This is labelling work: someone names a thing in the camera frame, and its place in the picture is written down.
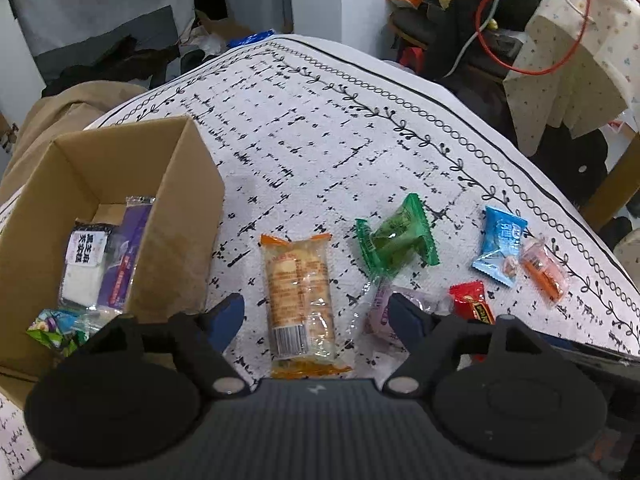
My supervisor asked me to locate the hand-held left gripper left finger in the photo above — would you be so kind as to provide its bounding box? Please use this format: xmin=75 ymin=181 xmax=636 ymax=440
xmin=97 ymin=293 xmax=252 ymax=398

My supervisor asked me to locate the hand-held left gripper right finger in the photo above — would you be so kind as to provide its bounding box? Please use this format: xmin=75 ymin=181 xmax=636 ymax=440
xmin=384 ymin=293 xmax=547 ymax=397

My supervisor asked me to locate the clear purple snack packet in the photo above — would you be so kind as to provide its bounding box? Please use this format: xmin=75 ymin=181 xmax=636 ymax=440
xmin=362 ymin=280 xmax=454 ymax=347

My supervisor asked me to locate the red snack packet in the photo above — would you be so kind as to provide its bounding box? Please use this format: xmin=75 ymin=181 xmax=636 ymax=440
xmin=448 ymin=280 xmax=497 ymax=325

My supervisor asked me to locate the orange biscuit packet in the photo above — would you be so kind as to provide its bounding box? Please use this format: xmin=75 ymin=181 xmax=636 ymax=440
xmin=260 ymin=232 xmax=354 ymax=380

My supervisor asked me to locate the dark green snack packet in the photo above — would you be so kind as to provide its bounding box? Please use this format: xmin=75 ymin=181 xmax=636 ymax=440
xmin=354 ymin=192 xmax=441 ymax=279

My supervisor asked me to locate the brown cardboard box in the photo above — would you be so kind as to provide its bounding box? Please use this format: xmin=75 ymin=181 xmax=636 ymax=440
xmin=0 ymin=116 xmax=226 ymax=409

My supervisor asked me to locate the light blue candy packet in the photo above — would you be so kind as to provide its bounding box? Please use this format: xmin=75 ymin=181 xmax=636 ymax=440
xmin=471 ymin=205 xmax=530 ymax=289

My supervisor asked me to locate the long purple snack packet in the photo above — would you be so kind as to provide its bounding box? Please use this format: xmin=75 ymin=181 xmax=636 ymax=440
xmin=97 ymin=196 xmax=156 ymax=312

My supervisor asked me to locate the orange pink candy packet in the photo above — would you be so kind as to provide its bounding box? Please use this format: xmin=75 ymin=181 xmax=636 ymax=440
xmin=517 ymin=237 xmax=571 ymax=307

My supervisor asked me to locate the white snack packet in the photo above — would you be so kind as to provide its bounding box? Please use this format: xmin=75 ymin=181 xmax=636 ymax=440
xmin=58 ymin=217 xmax=122 ymax=309

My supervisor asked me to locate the bright green snack packet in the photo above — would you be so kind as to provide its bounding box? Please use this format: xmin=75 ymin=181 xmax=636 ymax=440
xmin=26 ymin=307 xmax=109 ymax=359

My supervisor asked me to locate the black white printed blanket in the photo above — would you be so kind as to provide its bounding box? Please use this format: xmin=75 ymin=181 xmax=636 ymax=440
xmin=0 ymin=34 xmax=640 ymax=480

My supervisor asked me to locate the black bag under table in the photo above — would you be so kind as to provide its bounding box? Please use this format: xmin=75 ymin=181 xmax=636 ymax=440
xmin=524 ymin=124 xmax=609 ymax=212

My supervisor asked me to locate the wooden table leg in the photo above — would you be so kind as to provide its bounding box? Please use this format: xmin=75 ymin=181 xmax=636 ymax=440
xmin=581 ymin=131 xmax=640 ymax=234

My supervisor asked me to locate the tan coat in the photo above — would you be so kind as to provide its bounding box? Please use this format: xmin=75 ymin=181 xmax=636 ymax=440
xmin=0 ymin=80 xmax=152 ymax=211

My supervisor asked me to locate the black clothing pile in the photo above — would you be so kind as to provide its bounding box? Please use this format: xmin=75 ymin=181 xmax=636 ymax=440
xmin=42 ymin=35 xmax=182 ymax=99

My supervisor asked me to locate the white plastic bag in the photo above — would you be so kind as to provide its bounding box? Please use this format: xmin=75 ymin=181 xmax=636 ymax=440
xmin=180 ymin=24 xmax=227 ymax=57

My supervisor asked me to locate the blue foil bag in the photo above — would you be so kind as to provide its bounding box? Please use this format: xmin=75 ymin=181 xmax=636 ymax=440
xmin=227 ymin=29 xmax=275 ymax=49

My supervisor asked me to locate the floral tablecloth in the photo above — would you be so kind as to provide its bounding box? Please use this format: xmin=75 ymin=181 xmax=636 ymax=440
xmin=502 ymin=0 xmax=640 ymax=157

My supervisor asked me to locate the dark chair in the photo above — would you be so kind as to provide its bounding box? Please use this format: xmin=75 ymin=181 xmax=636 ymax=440
xmin=389 ymin=7 xmax=437 ymax=52

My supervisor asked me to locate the flat cardboard sheet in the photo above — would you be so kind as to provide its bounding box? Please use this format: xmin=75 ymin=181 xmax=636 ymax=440
xmin=195 ymin=9 xmax=296 ymax=42

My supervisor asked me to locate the black coat pile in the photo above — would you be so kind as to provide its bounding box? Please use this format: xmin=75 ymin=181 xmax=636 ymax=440
xmin=419 ymin=0 xmax=557 ymax=82

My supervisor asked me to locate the dark grey cushion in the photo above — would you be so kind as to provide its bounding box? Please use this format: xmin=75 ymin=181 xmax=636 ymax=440
xmin=34 ymin=6 xmax=177 ymax=82

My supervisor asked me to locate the white cable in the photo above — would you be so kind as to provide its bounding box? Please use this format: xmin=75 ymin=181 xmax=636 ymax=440
xmin=444 ymin=0 xmax=597 ymax=79

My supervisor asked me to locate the red cable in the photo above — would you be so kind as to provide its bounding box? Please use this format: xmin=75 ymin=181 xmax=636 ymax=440
xmin=475 ymin=0 xmax=597 ymax=78

